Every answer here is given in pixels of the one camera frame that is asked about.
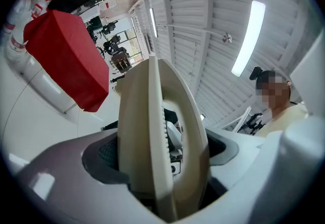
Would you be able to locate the person's cream shirt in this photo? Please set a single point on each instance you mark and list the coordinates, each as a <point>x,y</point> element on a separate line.
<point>289,117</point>

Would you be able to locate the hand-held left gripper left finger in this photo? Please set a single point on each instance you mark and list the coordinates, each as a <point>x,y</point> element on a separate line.
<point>58,167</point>

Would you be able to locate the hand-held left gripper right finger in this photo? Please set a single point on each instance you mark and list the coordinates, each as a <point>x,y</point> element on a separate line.
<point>266,167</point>

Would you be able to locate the black head-worn camera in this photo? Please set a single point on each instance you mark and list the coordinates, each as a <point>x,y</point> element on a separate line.
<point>256,73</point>

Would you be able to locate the brown cabinet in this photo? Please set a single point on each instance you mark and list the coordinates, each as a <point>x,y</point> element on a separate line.
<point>121,60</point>

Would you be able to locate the cream telephone handset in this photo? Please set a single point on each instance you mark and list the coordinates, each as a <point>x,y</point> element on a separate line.
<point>142,116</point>

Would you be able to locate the white stand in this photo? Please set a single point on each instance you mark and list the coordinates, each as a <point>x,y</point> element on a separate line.
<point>241,120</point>

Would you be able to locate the red and white bags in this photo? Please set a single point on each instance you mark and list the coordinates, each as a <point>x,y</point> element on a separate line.
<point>38,2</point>

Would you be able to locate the white table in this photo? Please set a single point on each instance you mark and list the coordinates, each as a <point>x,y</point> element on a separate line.
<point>38,121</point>

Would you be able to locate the round ceiling fixture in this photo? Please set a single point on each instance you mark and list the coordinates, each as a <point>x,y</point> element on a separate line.
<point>227,38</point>

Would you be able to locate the white panel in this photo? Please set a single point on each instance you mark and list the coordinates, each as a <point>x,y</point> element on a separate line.
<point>309,73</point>

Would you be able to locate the black office chair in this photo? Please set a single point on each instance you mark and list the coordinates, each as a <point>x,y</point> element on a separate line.
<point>108,28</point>
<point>111,45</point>

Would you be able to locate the person's head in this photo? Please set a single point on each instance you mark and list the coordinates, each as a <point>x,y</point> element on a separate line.
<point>278,97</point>

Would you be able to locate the long ceiling light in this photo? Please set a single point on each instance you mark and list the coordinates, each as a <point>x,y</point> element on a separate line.
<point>153,22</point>
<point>248,37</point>

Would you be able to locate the red cloth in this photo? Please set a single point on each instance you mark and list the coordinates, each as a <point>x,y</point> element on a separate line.
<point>68,60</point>

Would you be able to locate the black tripod mount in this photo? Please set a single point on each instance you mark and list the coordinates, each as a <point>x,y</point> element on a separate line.
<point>255,122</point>

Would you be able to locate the white ceiling pipe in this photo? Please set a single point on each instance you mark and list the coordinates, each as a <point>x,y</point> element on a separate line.
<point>193,28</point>

